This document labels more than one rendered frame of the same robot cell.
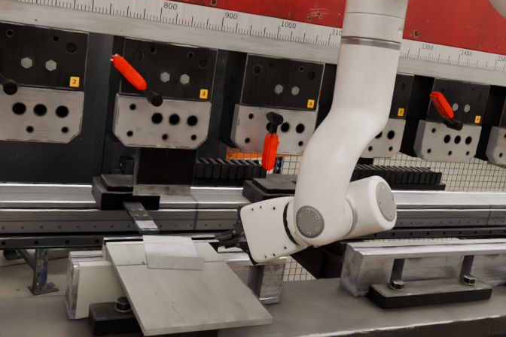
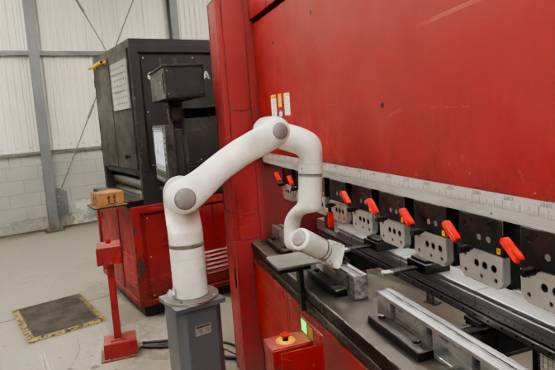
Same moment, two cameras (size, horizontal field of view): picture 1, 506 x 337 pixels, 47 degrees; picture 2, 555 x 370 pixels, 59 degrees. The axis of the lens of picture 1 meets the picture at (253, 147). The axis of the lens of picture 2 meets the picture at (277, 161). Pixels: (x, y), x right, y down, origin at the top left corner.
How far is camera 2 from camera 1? 2.23 m
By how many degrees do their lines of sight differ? 97
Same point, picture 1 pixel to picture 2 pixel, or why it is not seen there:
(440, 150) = (388, 235)
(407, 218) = (509, 319)
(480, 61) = (396, 181)
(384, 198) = (297, 236)
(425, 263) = (405, 316)
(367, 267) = (380, 301)
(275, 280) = (352, 286)
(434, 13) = (372, 155)
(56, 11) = not seen: hidden behind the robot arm
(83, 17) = not seen: hidden behind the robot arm
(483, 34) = (393, 163)
